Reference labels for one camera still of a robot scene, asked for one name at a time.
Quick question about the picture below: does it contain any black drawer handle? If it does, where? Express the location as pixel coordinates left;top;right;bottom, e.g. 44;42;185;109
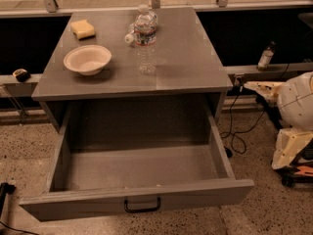
124;197;161;213

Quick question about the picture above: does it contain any bottle on window ledge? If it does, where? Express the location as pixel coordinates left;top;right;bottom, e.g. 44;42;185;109
257;41;276;71

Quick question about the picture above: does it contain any lying clear water bottle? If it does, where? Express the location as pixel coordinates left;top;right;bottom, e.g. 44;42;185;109
124;23;135;44

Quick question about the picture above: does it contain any open grey top drawer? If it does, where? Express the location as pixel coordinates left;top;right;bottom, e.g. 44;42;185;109
20;95;253;221

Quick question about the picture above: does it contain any orange black shoe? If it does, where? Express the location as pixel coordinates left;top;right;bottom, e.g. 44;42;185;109
277;165;313;188

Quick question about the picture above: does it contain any yellow sponge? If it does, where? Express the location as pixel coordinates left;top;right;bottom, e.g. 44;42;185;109
70;20;95;39

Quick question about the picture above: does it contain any black object at left edge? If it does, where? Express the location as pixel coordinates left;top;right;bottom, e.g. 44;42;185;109
0;182;16;216

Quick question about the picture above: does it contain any wall power outlet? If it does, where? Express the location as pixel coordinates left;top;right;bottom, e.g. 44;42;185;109
234;73;245;86

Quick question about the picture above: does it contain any white paper bowl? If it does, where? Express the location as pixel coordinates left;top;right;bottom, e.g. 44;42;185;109
64;45;112;75

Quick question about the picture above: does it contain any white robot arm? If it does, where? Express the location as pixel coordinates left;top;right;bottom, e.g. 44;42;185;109
244;71;313;170

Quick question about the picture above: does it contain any small black ledge object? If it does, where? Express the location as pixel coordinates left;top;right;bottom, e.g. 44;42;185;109
13;69;30;82

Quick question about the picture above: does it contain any clear water bottle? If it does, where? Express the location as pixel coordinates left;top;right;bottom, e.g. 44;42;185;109
124;23;135;44
134;5;157;74

